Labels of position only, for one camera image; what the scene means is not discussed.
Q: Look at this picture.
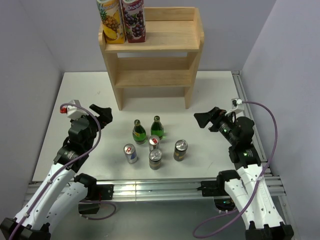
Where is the green glass bottle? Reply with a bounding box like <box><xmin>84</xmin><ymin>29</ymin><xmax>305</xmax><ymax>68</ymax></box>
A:
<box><xmin>132</xmin><ymin>119</ymin><xmax>147</xmax><ymax>145</ymax></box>
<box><xmin>150</xmin><ymin>115</ymin><xmax>164</xmax><ymax>140</ymax></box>

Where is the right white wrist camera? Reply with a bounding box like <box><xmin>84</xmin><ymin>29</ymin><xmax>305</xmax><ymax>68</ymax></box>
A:
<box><xmin>225</xmin><ymin>98</ymin><xmax>245</xmax><ymax>116</ymax></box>

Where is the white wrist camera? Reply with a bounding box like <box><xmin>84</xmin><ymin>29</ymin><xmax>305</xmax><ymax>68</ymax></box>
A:
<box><xmin>225</xmin><ymin>98</ymin><xmax>245</xmax><ymax>116</ymax></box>
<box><xmin>60</xmin><ymin>99</ymin><xmax>86</xmax><ymax>121</ymax></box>

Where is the wooden three-tier shelf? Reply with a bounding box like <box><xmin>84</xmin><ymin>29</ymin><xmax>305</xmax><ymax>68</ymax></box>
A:
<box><xmin>98</xmin><ymin>7</ymin><xmax>205</xmax><ymax>110</ymax></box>

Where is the aluminium rail frame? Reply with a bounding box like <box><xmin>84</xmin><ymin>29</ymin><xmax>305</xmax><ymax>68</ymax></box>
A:
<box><xmin>24</xmin><ymin>70</ymin><xmax>301</xmax><ymax>240</ymax></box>

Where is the right green glass bottle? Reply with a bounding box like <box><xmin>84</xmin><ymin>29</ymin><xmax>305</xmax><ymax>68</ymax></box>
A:
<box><xmin>150</xmin><ymin>115</ymin><xmax>164</xmax><ymax>140</ymax></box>

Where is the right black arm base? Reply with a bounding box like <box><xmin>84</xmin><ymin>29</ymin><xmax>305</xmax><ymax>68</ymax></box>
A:
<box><xmin>197</xmin><ymin>180</ymin><xmax>236</xmax><ymax>212</ymax></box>

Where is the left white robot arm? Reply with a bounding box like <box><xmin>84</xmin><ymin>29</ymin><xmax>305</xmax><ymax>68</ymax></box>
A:
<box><xmin>0</xmin><ymin>101</ymin><xmax>113</xmax><ymax>240</ymax></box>

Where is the black yellow tonic can front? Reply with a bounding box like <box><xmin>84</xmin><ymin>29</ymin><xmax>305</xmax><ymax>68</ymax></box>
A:
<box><xmin>149</xmin><ymin>148</ymin><xmax>163</xmax><ymax>170</ymax></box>

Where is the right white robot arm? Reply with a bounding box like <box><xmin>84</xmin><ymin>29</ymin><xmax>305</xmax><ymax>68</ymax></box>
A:
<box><xmin>194</xmin><ymin>107</ymin><xmax>294</xmax><ymax>240</ymax></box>

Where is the silver blue energy can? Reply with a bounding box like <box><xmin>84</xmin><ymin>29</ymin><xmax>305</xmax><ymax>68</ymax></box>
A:
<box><xmin>123</xmin><ymin>143</ymin><xmax>138</xmax><ymax>164</ymax></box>

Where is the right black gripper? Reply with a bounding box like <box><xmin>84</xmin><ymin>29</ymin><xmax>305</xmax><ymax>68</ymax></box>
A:
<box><xmin>194</xmin><ymin>106</ymin><xmax>239</xmax><ymax>146</ymax></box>

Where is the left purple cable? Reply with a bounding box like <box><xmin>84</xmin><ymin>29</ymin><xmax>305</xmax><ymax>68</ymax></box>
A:
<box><xmin>9</xmin><ymin>102</ymin><xmax>118</xmax><ymax>240</ymax></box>

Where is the left green glass bottle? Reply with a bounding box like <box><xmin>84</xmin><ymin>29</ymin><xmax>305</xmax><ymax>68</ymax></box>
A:
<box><xmin>132</xmin><ymin>119</ymin><xmax>147</xmax><ymax>145</ymax></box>

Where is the pineapple juice carton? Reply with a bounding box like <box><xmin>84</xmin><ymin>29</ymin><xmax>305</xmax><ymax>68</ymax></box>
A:
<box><xmin>96</xmin><ymin>0</ymin><xmax>126</xmax><ymax>44</ymax></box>

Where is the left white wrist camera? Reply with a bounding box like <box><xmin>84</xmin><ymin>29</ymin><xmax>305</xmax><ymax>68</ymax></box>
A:
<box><xmin>60</xmin><ymin>99</ymin><xmax>86</xmax><ymax>121</ymax></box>

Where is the black yellow tonic can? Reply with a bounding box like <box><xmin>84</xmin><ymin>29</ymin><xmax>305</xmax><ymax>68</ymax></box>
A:
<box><xmin>149</xmin><ymin>148</ymin><xmax>163</xmax><ymax>170</ymax></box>
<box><xmin>173</xmin><ymin>139</ymin><xmax>188</xmax><ymax>162</ymax></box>

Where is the grape juice carton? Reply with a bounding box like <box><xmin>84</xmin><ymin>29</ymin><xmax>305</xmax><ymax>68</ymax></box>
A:
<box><xmin>121</xmin><ymin>0</ymin><xmax>146</xmax><ymax>43</ymax></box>

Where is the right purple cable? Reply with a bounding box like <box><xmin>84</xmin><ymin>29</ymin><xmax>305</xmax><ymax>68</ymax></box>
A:
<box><xmin>192</xmin><ymin>100</ymin><xmax>279</xmax><ymax>240</ymax></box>

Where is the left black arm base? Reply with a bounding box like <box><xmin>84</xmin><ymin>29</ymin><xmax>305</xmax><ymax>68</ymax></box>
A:
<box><xmin>74</xmin><ymin>173</ymin><xmax>116</xmax><ymax>220</ymax></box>

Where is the purple cable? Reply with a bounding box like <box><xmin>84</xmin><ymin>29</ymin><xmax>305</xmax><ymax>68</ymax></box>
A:
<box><xmin>9</xmin><ymin>102</ymin><xmax>118</xmax><ymax>240</ymax></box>
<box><xmin>192</xmin><ymin>100</ymin><xmax>279</xmax><ymax>240</ymax></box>

